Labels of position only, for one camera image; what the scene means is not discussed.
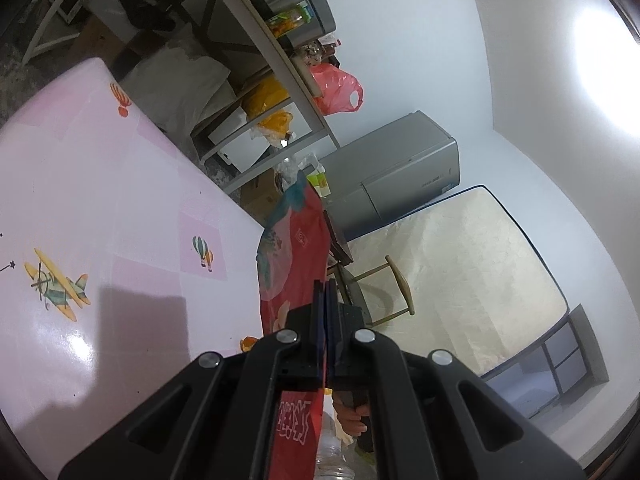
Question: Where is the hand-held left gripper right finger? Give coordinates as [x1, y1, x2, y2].
[326, 281, 586, 480]

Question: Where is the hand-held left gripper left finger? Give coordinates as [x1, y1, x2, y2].
[59, 281, 327, 480]

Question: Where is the red printed plastic bag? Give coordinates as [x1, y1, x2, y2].
[256, 170, 333, 480]

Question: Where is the person's right hand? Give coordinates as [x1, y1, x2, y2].
[334, 395, 372, 438]

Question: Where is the wooden chair with dark seat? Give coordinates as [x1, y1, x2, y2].
[327, 255, 416, 328]

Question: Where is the dark brown stool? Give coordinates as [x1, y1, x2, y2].
[322, 207, 355, 266]

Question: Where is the clear plastic bottle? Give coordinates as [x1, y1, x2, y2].
[316, 410, 361, 480]

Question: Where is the cardboard box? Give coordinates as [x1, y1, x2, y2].
[240, 167, 286, 226]

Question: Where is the clear bag of packets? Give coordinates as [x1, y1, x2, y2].
[277, 152, 331, 198]

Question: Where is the beige mattress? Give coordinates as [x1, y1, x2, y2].
[345, 185, 571, 378]

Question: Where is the grey refrigerator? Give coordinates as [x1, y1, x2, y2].
[320, 110, 460, 241]

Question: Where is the white box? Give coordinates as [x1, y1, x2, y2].
[207, 110, 281, 171]

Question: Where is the orange yellow plastic bag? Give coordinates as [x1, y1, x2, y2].
[255, 110, 297, 147]

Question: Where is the dark framed window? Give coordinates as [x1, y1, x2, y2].
[482, 305, 611, 418]

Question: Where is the pink plastic bag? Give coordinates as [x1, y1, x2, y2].
[311, 60, 363, 116]

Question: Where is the glass jar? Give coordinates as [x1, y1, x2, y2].
[292, 35, 343, 68]

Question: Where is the white pillow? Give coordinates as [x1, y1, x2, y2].
[122, 42, 233, 136]

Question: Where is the green orange snack packet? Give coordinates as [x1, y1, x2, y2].
[267, 2, 313, 38]

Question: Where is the grey metal pot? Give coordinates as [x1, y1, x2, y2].
[250, 0, 337, 36]

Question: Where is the grey metal-frame table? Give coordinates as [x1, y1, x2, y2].
[180, 0, 343, 196]

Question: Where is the white metal frame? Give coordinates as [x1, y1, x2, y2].
[22, 0, 108, 63]

